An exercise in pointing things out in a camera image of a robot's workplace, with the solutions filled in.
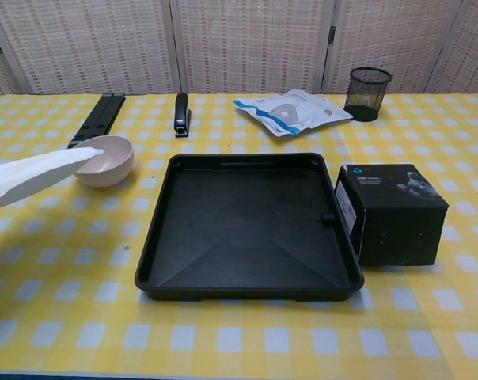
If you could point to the beige bowl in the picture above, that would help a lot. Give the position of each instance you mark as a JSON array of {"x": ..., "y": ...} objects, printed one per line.
[{"x": 112, "y": 162}]

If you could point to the white paper plate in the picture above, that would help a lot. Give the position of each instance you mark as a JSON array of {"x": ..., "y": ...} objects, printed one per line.
[{"x": 33, "y": 176}]

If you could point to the black square tray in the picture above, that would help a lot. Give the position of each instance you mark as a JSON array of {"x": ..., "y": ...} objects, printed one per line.
[{"x": 247, "y": 229}]

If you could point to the white face mask package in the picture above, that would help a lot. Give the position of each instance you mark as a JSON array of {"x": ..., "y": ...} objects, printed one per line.
[{"x": 290, "y": 112}]

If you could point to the black stapler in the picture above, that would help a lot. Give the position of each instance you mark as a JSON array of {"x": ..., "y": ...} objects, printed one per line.
[{"x": 181, "y": 115}]

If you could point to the yellow checked tablecloth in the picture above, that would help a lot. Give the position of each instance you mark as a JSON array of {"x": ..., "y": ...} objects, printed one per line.
[{"x": 239, "y": 336}]

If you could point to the woven bamboo folding screen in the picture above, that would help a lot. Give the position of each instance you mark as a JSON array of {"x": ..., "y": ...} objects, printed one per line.
[{"x": 247, "y": 43}]

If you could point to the black folding laptop stand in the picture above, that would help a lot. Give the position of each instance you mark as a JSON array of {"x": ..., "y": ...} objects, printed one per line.
[{"x": 100, "y": 116}]

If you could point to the black mesh pen cup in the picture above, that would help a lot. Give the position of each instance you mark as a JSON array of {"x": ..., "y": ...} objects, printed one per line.
[{"x": 367, "y": 99}]

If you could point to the black cardboard box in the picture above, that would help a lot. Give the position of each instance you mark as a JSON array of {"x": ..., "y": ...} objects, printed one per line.
[{"x": 401, "y": 225}]

